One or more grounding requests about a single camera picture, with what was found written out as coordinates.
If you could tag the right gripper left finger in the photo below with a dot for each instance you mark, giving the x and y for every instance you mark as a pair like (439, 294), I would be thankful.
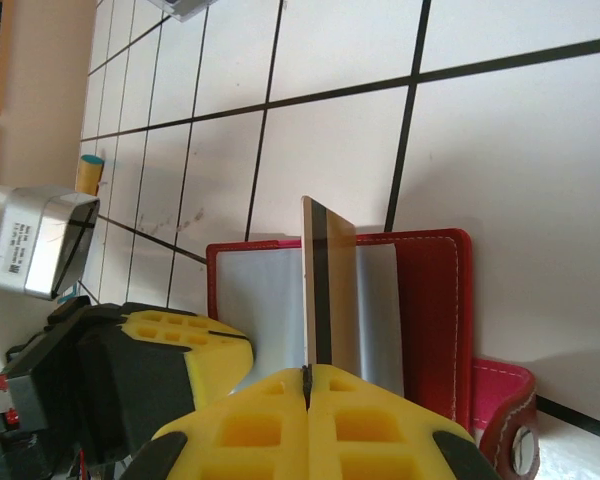
(260, 420)

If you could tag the light blue card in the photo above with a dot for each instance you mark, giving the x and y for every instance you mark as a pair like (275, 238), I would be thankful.
(380, 320)

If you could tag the gold magnetic stripe card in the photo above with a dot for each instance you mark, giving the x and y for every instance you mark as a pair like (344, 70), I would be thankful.
(337, 290)

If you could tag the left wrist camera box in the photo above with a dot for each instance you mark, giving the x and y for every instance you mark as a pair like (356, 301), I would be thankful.
(40, 240)

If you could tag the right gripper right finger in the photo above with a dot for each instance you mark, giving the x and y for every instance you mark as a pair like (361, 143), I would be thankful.
(380, 430)

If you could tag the red leather card holder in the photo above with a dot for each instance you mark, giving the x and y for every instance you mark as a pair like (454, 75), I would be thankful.
(430, 310)

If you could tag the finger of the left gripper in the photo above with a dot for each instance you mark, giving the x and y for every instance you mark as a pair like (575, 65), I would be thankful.
(155, 370)

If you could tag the clear acrylic box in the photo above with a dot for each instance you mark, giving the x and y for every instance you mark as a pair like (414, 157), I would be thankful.
(185, 7)

